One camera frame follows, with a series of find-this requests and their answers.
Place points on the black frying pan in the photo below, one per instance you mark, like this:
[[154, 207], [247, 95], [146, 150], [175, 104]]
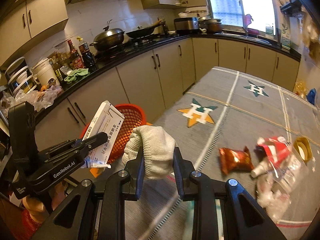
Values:
[[144, 31]]

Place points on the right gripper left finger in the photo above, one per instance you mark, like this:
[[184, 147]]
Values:
[[96, 208]]

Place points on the soy sauce bottle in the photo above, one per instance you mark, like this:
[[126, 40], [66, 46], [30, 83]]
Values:
[[75, 56]]

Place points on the kitchen cabinets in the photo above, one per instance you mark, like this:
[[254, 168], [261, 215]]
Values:
[[28, 24], [155, 76]]

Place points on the red snack packet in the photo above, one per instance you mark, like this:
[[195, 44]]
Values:
[[235, 160]]

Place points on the dark sauce bottle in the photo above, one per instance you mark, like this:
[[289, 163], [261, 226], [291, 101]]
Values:
[[86, 54]]

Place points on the white knit glove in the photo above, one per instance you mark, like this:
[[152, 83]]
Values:
[[158, 150]]

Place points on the plastic bags on counter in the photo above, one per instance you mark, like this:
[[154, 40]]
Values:
[[39, 100]]

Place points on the window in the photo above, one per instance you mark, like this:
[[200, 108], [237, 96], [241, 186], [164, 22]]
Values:
[[258, 15]]

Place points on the lower kitchen cabinets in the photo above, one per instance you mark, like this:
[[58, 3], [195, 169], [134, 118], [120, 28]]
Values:
[[155, 76]]

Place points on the wall shelf rack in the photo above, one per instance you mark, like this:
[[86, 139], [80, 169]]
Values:
[[292, 8]]

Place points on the red plastic basket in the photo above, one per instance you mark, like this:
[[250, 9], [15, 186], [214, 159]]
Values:
[[134, 117]]

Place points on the blue plastic object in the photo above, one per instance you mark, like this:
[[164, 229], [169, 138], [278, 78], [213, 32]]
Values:
[[311, 96]]

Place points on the white kettle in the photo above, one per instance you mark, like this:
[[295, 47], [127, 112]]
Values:
[[44, 72]]

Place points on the clear zip bag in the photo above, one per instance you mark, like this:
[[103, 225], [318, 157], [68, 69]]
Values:
[[290, 173]]

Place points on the upper kitchen cabinets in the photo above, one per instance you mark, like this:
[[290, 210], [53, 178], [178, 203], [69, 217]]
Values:
[[28, 24]]

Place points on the steel wok with lid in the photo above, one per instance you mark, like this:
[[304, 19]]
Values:
[[109, 38]]

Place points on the thin plastic bag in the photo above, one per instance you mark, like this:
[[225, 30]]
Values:
[[276, 204]]

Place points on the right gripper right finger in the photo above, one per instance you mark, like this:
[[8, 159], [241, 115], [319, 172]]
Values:
[[242, 217]]

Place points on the brown cooking pot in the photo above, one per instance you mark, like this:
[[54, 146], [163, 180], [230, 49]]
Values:
[[210, 25]]

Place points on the grey patterned tablecloth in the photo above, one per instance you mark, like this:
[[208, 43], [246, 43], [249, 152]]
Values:
[[233, 110]]

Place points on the hanging plastic bags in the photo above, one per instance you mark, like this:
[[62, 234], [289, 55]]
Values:
[[310, 36]]

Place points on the yellow square lid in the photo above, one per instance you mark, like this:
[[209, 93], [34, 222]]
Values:
[[303, 148]]

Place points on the rice cooker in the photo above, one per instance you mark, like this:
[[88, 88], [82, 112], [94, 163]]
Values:
[[186, 25]]

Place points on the white ointment box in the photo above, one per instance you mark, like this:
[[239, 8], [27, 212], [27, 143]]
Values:
[[101, 134]]

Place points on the red foot cream box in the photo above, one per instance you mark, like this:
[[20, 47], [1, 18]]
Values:
[[276, 149]]

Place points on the green cloth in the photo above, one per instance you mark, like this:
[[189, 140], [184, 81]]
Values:
[[75, 74]]

